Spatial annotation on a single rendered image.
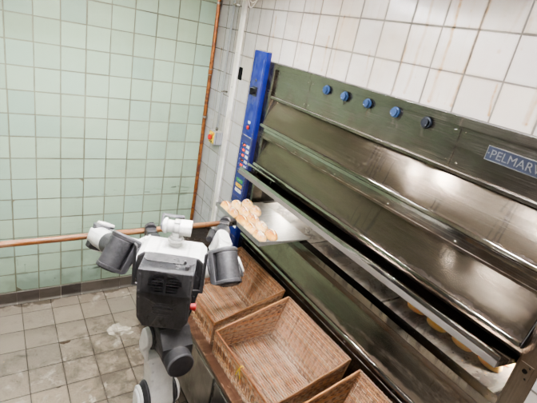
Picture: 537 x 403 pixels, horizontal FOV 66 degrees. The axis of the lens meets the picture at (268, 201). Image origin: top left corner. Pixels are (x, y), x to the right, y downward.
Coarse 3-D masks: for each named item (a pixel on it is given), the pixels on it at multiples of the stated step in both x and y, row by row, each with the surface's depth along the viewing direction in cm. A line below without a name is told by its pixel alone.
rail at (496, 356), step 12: (240, 168) 265; (276, 192) 233; (288, 204) 222; (324, 228) 199; (336, 240) 192; (372, 264) 174; (384, 276) 168; (408, 288) 160; (420, 300) 155; (432, 312) 150; (456, 324) 143; (468, 336) 139; (480, 348) 136
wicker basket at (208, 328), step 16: (240, 256) 289; (256, 272) 272; (208, 288) 282; (224, 288) 285; (240, 288) 282; (256, 288) 269; (208, 304) 266; (224, 304) 269; (240, 304) 272; (256, 304) 240; (208, 320) 234; (224, 320) 231; (208, 336) 235; (240, 336) 244
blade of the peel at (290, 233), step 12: (216, 204) 264; (264, 204) 281; (264, 216) 262; (276, 216) 266; (240, 228) 239; (276, 228) 249; (288, 228) 252; (252, 240) 228; (276, 240) 234; (288, 240) 234; (300, 240) 239
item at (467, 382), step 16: (304, 240) 243; (320, 256) 228; (336, 272) 215; (352, 288) 204; (368, 304) 196; (384, 320) 188; (400, 320) 186; (400, 336) 181; (416, 336) 177; (432, 352) 169; (448, 368) 162; (464, 384) 156; (480, 384) 156; (480, 400) 151; (496, 400) 150
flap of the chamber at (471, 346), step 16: (256, 176) 263; (288, 208) 222; (304, 208) 231; (352, 240) 205; (352, 256) 183; (368, 256) 189; (400, 272) 184; (416, 288) 171; (416, 304) 156; (432, 304) 160; (432, 320) 150; (464, 320) 156; (480, 336) 147; (480, 352) 135; (512, 352) 144
